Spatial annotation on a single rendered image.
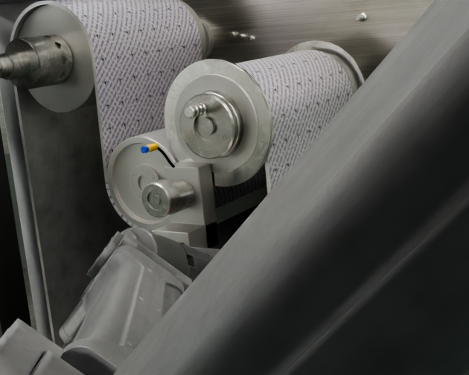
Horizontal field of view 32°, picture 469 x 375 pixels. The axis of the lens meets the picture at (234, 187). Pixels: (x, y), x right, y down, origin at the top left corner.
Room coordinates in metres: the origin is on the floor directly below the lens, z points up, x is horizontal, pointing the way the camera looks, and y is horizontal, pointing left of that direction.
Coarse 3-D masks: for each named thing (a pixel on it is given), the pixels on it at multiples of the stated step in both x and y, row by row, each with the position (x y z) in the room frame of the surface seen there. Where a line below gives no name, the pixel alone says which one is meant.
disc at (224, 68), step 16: (192, 64) 0.96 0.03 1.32; (208, 64) 0.94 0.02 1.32; (224, 64) 0.93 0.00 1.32; (176, 80) 0.97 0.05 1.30; (240, 80) 0.92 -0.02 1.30; (176, 96) 0.97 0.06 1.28; (256, 96) 0.91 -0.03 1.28; (240, 112) 0.92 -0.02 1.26; (256, 112) 0.91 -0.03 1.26; (272, 128) 0.90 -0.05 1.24; (176, 144) 0.97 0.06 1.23; (256, 144) 0.91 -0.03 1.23; (256, 160) 0.91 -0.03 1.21; (224, 176) 0.94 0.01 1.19; (240, 176) 0.93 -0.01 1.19
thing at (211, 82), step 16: (192, 80) 0.95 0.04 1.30; (208, 80) 0.94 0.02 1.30; (224, 80) 0.93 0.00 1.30; (192, 96) 0.96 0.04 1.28; (240, 96) 0.92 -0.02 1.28; (176, 112) 0.97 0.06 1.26; (176, 128) 0.97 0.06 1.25; (256, 128) 0.91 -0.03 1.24; (240, 144) 0.92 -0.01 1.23; (192, 160) 0.96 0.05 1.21; (208, 160) 0.95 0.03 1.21; (224, 160) 0.94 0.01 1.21; (240, 160) 0.92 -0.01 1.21
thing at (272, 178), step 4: (292, 164) 0.96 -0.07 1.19; (284, 168) 0.94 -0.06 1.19; (288, 168) 0.95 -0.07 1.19; (272, 172) 0.92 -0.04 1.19; (276, 172) 0.92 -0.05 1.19; (280, 172) 0.93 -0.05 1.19; (284, 172) 0.94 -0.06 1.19; (268, 176) 0.91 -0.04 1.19; (272, 176) 0.92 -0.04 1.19; (276, 176) 0.92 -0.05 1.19; (280, 176) 0.93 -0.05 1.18; (268, 180) 0.91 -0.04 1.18; (272, 180) 0.92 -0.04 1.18; (276, 180) 0.92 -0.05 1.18; (268, 184) 0.91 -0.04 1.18; (272, 184) 0.92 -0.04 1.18; (276, 184) 0.92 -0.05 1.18; (268, 188) 0.91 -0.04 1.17; (272, 188) 0.92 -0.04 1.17; (268, 192) 0.91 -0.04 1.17
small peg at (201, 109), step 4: (196, 104) 0.91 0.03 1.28; (200, 104) 0.92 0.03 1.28; (204, 104) 0.92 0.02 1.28; (188, 108) 0.90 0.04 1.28; (192, 108) 0.90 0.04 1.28; (196, 108) 0.91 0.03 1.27; (200, 108) 0.91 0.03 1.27; (204, 108) 0.92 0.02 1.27; (188, 112) 0.90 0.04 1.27; (192, 112) 0.90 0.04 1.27; (196, 112) 0.90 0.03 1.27; (200, 112) 0.91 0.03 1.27; (204, 112) 0.92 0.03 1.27; (188, 116) 0.90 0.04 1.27; (192, 116) 0.90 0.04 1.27; (196, 116) 0.91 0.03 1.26
